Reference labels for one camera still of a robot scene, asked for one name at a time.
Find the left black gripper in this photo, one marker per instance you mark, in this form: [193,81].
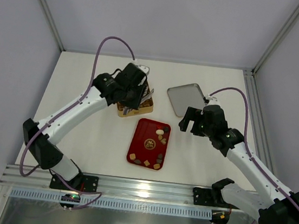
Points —
[139,95]

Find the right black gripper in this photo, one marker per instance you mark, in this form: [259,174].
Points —
[195,121]

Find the silver tin lid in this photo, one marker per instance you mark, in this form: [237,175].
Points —
[184,96]

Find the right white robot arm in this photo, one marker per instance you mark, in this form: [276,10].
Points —
[274,203]

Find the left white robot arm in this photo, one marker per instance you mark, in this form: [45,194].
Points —
[41,137]

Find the gold chocolate tin box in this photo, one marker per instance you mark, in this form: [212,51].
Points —
[146,107]

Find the dark round chocolate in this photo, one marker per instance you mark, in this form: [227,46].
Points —
[166,129]

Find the white oval chocolate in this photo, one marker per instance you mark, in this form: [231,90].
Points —
[160,132]

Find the dark crown chocolate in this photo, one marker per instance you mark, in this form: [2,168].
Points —
[160,156]

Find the dark cupcake chocolate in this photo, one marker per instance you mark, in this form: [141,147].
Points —
[158,160]

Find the gold stepped square chocolate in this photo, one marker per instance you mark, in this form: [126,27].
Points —
[156,166]

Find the gold leaf-embossed square chocolate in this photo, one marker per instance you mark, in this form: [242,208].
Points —
[146,163]

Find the dark leaf chocolate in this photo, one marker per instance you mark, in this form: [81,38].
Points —
[137,161]

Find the caramel square chocolate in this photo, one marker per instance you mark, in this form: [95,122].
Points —
[132,156]

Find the red rectangular tray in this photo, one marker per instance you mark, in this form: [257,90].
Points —
[146,145]

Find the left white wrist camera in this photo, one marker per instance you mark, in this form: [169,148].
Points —
[144,69]

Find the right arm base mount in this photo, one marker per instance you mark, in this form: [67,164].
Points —
[202,197]

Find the aluminium rail frame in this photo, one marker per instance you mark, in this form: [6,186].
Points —
[117,186]

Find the perforated cable duct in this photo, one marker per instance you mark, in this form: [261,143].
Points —
[107,202]

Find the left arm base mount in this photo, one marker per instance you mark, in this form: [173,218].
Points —
[81,182]

